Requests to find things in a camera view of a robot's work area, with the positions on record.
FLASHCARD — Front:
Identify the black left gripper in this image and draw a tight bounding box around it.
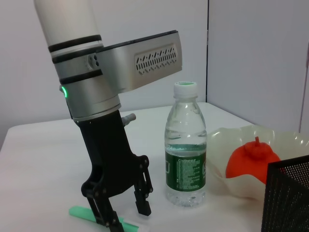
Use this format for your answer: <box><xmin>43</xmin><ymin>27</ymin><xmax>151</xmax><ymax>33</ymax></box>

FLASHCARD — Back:
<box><xmin>77</xmin><ymin>110</ymin><xmax>153</xmax><ymax>232</ymax></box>

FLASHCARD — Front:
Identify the green pen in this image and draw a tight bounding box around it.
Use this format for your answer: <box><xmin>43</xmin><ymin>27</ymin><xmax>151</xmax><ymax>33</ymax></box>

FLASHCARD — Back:
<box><xmin>68</xmin><ymin>205</ymin><xmax>150</xmax><ymax>232</ymax></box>

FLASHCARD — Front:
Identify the clear bottle with green label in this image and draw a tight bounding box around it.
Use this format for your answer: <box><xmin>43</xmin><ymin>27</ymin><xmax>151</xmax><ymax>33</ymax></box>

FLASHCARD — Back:
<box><xmin>164</xmin><ymin>81</ymin><xmax>208</xmax><ymax>208</ymax></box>

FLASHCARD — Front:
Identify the orange toy fruit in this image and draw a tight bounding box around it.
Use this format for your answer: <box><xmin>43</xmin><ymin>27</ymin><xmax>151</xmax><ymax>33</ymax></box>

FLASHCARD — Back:
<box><xmin>225</xmin><ymin>136</ymin><xmax>282</xmax><ymax>186</ymax></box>

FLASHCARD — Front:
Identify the green glass fruit plate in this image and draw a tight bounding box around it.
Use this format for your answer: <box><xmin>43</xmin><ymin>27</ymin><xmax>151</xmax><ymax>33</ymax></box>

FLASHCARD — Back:
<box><xmin>206</xmin><ymin>125</ymin><xmax>309</xmax><ymax>200</ymax></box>

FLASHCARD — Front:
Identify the black mesh pen holder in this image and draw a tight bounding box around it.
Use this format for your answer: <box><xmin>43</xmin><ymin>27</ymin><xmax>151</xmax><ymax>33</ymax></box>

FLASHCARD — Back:
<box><xmin>261</xmin><ymin>154</ymin><xmax>309</xmax><ymax>232</ymax></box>

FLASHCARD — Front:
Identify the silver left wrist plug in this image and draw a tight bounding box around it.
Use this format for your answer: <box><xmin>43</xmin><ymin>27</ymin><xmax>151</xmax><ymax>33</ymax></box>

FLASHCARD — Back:
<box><xmin>122</xmin><ymin>113</ymin><xmax>137</xmax><ymax>127</ymax></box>

